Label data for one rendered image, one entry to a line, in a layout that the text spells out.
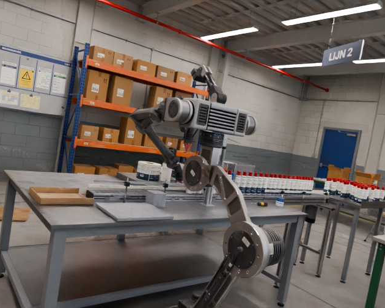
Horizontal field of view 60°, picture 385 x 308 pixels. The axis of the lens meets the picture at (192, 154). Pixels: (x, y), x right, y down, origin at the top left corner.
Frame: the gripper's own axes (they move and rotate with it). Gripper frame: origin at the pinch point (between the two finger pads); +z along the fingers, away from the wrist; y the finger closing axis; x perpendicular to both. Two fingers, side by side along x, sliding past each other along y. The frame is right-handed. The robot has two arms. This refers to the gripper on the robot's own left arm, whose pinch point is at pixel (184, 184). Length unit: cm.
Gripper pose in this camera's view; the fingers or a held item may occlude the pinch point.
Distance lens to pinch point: 257.3
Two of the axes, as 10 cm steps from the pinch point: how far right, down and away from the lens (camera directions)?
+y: -6.4, -1.8, 7.5
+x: -6.9, 5.6, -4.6
